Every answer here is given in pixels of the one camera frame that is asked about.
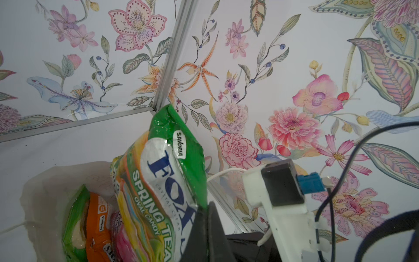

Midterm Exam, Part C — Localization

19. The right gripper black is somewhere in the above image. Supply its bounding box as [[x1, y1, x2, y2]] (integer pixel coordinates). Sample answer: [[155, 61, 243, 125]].
[[227, 232, 282, 262]]

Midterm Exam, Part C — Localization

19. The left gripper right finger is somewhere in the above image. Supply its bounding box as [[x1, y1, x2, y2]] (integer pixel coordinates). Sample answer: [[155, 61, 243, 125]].
[[207, 202, 236, 262]]

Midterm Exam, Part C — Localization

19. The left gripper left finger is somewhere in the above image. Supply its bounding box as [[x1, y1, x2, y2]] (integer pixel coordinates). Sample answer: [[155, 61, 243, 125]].
[[180, 207, 208, 262]]

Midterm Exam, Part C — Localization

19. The magenta Fox's candy bag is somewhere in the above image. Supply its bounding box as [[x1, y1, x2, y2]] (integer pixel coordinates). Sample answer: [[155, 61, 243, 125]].
[[110, 212, 139, 262]]

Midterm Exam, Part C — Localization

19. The green Fox's candy bag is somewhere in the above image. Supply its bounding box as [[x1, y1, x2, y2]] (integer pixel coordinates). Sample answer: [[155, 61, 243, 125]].
[[110, 105, 207, 262]]

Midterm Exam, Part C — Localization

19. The orange Fox's candy bag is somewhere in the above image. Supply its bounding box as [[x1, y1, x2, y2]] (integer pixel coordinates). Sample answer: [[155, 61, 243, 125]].
[[86, 192, 115, 262]]

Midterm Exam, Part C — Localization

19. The green Lays chips bag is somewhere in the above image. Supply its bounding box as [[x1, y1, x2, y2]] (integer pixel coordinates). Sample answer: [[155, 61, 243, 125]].
[[62, 184, 90, 262]]

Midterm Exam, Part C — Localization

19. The white paper bag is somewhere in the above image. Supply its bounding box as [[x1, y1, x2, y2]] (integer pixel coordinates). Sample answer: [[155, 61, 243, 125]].
[[1, 162, 116, 262]]

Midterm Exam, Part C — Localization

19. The right aluminium frame post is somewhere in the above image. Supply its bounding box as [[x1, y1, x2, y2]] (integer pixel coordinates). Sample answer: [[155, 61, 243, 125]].
[[1, 1, 194, 142]]

